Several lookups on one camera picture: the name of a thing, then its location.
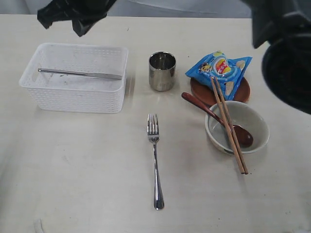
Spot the silver metal cup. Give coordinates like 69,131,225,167
148,51,176,92

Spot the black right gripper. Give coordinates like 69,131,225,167
37,0,116,37

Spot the white floral ceramic bowl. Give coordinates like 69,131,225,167
205,100,270,154

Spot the white perforated plastic basket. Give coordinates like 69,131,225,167
19,43,128,114

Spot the brown wooden chopstick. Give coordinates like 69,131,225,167
210,77,245,175
213,77,249,175

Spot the silver metal knife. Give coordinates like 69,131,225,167
37,68,122,80

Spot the silver metal fork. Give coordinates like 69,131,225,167
147,114,165,210

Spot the red-brown wooden spoon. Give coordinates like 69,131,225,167
181,92,254,147

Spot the blue chips bag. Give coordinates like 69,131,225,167
185,51,252,100

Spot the brown round wooden plate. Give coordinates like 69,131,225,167
190,78,251,107

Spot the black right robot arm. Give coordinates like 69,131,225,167
36,0,311,114

